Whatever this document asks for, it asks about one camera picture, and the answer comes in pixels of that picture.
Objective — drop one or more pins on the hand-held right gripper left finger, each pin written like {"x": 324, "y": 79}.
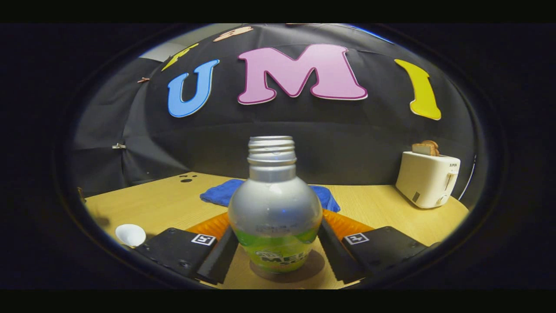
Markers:
{"x": 219, "y": 256}

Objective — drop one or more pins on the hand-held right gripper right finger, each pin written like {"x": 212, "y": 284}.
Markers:
{"x": 334, "y": 256}

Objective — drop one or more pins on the silver green water bottle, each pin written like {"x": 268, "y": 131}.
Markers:
{"x": 275, "y": 204}

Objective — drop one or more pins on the teal teacup with white inside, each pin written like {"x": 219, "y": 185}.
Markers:
{"x": 130, "y": 234}

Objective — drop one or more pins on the blue towel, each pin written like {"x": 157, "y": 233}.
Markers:
{"x": 217, "y": 193}

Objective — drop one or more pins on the black backdrop cloth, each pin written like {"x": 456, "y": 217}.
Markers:
{"x": 347, "y": 139}

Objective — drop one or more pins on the white toaster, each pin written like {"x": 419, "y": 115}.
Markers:
{"x": 425, "y": 178}

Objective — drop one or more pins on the toast slices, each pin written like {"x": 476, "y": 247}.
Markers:
{"x": 425, "y": 148}

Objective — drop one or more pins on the white backdrop clip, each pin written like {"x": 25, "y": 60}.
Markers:
{"x": 118, "y": 146}

